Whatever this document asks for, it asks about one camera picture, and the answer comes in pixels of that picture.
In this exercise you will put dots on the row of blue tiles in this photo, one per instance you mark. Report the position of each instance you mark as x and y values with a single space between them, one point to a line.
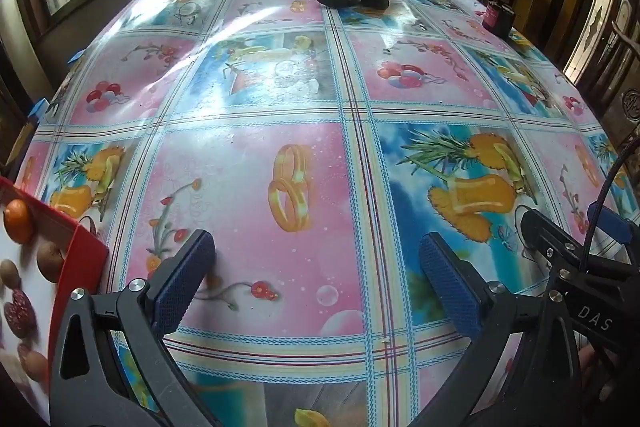
37 108

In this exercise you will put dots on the printed plastic tablecloth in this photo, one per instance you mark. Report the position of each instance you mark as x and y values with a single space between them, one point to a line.
240 187

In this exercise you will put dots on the wooden chair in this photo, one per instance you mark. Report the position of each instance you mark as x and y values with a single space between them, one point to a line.
625 72

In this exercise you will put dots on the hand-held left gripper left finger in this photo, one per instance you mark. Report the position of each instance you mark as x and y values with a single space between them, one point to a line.
186 277

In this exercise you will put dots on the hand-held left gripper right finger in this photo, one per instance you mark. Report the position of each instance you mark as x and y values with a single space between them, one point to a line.
449 279

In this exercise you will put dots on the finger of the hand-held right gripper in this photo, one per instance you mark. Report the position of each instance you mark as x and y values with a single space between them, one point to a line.
611 221
545 234

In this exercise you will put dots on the orange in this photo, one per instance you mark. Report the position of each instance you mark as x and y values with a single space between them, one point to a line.
18 220

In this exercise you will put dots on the red cardboard box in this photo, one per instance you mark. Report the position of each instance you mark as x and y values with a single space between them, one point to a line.
75 267

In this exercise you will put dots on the dark red bottle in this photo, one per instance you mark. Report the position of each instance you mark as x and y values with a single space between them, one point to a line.
495 13

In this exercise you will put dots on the brown longan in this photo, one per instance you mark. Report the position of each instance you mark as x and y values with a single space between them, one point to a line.
50 257
9 274

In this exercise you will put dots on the red date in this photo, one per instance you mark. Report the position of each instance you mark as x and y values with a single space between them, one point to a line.
20 313

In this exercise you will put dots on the glass panel door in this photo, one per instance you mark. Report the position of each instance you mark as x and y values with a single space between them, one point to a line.
600 17

